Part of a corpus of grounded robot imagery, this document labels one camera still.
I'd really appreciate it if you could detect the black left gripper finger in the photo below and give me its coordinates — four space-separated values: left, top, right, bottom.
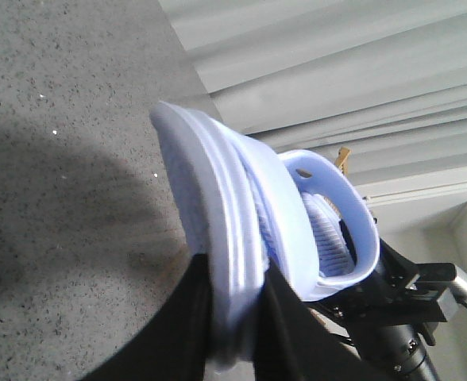
83 254 211 380

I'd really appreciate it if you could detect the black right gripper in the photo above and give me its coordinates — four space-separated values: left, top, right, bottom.
253 219 448 381

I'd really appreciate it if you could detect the light blue slipper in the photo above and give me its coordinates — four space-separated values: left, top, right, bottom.
279 149 380 302
150 102 318 370

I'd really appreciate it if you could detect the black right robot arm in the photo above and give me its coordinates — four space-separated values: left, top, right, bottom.
253 241 457 380

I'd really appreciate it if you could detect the beige pleated curtain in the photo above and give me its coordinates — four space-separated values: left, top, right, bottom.
161 1 467 184

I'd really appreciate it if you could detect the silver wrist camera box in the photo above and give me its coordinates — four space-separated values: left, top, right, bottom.
415 262 467 322

